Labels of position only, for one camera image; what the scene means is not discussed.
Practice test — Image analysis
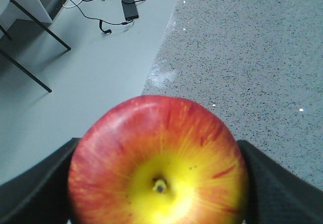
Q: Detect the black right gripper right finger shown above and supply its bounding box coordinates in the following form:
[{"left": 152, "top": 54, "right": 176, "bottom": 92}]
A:
[{"left": 237, "top": 140, "right": 322, "bottom": 223}]

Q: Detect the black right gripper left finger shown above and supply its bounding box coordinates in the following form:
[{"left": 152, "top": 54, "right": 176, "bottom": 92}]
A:
[{"left": 1, "top": 138, "right": 79, "bottom": 223}]

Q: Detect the red yellow apple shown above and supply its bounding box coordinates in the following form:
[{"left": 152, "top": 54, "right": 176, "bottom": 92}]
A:
[{"left": 68, "top": 95, "right": 249, "bottom": 223}]

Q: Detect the black metal table leg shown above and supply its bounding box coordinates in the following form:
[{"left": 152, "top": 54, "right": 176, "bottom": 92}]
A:
[{"left": 0, "top": 0, "right": 72, "bottom": 93}]

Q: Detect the grey speckled kitchen counter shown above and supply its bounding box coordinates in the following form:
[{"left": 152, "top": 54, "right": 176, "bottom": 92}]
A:
[{"left": 143, "top": 0, "right": 322, "bottom": 188}]

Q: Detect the black power adapter brick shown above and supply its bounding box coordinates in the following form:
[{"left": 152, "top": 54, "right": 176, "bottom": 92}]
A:
[{"left": 122, "top": 0, "right": 139, "bottom": 21}]

